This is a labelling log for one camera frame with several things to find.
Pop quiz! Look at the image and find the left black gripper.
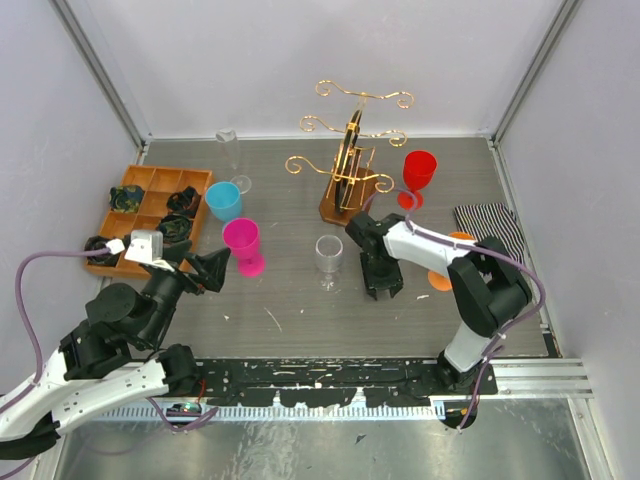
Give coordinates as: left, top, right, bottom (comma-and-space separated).
141, 240, 232, 347

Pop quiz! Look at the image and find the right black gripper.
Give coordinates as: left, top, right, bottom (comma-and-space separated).
360, 252, 404, 299

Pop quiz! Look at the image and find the pink plastic wine glass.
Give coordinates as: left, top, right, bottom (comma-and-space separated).
222, 217, 266, 277

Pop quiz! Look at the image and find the orange plastic wine glass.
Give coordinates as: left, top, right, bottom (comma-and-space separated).
427, 231, 475, 292

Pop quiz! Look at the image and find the clear wine glass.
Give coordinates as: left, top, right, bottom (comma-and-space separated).
215, 128, 252, 195
315, 235, 344, 291

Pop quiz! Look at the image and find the blue plastic wine glass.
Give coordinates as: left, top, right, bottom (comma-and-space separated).
205, 181, 243, 223

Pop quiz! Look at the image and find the wooden compartment tray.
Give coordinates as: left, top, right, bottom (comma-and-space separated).
99, 166, 214, 252

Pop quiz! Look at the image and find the gold wire glass rack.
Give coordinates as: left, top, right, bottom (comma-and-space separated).
285, 79, 415, 226

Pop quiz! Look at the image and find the striped cloth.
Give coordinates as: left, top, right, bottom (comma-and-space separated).
453, 202, 525, 263

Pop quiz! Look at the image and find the red plastic wine glass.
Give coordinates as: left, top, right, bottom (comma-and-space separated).
397, 150, 438, 210

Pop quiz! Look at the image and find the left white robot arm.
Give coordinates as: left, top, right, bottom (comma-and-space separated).
1, 240, 231, 460

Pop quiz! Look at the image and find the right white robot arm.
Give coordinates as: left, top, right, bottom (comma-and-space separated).
345, 212, 533, 394

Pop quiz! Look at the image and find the black rolled sock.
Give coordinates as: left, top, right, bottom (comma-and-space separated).
166, 186, 201, 218
84, 236, 125, 267

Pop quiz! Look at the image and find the dark patterned rolled sock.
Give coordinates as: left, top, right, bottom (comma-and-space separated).
109, 185, 145, 214

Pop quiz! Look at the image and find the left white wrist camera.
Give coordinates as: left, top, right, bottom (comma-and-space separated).
106, 230, 163, 266

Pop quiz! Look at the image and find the black mounting base plate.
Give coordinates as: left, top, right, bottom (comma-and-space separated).
185, 358, 478, 408

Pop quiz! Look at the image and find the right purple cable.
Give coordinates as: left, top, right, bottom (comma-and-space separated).
362, 188, 546, 434

